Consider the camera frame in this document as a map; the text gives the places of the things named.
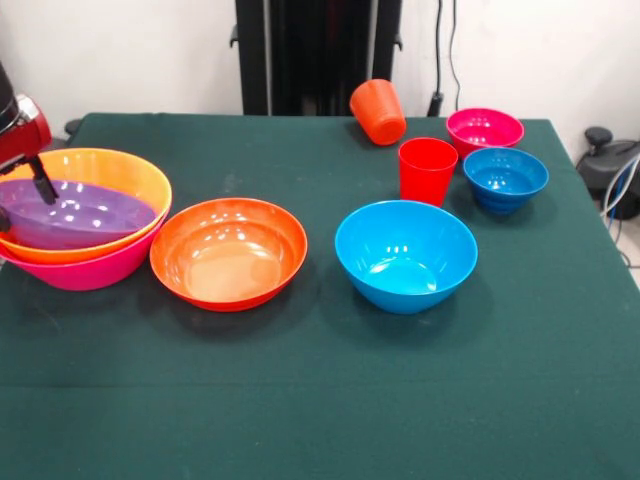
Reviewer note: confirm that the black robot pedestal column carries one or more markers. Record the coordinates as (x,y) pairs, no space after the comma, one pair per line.
(320,50)

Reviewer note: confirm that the dark green table cloth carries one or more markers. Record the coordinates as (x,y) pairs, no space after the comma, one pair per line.
(320,390)

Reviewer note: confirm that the black office chair base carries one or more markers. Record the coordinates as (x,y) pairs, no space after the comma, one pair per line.
(600,165)
(70,126)

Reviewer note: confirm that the large pink bowl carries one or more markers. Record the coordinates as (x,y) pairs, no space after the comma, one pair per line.
(100,270)

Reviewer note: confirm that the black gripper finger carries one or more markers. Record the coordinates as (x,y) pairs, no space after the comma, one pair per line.
(44,182)
(4,220)

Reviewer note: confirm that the red cup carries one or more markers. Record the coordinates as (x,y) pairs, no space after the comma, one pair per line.
(425,175)

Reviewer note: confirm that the purple bowl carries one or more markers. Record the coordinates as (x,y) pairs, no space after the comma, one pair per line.
(90,220)

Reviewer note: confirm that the light blue bowl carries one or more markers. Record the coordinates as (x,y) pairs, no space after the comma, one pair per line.
(400,265)

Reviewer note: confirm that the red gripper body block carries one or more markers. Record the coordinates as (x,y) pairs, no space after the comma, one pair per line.
(22,140)

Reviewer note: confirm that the large orange bowl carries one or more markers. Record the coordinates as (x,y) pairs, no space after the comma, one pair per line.
(125,170)

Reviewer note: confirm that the small pink bowl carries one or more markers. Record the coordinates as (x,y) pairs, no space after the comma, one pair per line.
(482,129)

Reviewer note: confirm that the red-orange bowl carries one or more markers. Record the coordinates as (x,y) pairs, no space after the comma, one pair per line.
(225,255)

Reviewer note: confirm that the orange cup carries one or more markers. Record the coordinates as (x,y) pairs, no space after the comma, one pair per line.
(380,117)

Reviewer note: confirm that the small dark blue bowl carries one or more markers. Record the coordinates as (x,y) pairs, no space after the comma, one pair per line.
(505,175)

